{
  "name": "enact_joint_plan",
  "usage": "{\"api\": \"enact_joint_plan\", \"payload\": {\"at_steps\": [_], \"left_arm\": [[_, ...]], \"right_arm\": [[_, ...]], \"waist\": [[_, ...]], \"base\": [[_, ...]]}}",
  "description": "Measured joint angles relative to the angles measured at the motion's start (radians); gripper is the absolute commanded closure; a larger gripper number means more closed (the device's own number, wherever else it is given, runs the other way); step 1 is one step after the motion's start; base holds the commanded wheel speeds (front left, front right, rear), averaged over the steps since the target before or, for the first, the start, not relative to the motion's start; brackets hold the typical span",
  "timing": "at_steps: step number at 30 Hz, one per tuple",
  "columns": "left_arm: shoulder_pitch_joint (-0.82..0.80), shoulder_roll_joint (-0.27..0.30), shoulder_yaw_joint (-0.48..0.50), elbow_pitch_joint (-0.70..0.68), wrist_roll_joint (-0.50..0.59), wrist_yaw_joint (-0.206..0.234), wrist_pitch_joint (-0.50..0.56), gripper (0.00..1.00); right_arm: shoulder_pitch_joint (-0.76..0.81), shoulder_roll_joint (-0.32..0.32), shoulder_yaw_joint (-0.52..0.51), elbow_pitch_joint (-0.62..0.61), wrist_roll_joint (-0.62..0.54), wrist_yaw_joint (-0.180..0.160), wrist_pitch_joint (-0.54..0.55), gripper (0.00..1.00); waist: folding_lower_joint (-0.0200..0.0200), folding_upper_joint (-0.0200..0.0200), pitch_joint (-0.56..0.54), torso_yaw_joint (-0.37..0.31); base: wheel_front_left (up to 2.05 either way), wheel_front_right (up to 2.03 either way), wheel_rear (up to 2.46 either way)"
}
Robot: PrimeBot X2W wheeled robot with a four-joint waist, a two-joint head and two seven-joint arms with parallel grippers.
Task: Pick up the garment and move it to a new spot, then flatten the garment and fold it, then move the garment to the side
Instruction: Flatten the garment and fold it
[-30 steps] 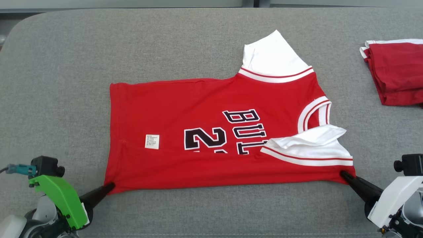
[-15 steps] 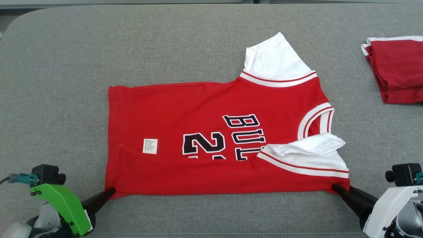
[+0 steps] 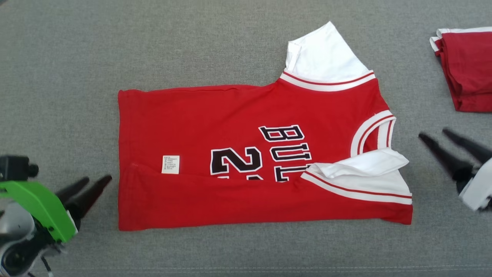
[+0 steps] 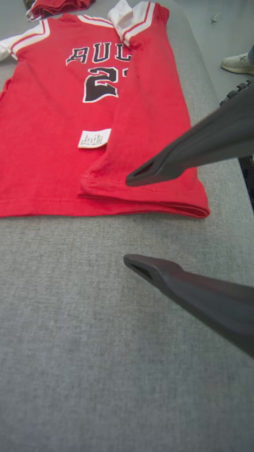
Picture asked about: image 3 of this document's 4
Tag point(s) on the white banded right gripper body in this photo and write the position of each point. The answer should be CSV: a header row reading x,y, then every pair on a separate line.
x,y
480,188

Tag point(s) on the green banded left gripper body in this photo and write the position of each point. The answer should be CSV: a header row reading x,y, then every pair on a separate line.
x,y
38,204

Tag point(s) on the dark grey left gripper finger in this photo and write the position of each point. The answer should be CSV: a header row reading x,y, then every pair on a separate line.
x,y
86,200
73,190

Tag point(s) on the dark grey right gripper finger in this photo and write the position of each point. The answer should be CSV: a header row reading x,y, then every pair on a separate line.
x,y
449,161
471,148

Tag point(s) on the red shorts with white stripe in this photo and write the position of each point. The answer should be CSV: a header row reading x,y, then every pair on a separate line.
x,y
472,69

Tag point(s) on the red jersey with number print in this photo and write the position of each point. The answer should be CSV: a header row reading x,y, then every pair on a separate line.
x,y
192,123

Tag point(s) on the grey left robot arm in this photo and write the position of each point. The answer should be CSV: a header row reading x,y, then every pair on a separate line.
x,y
15,231

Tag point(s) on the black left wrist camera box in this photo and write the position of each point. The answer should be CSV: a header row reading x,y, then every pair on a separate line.
x,y
15,167

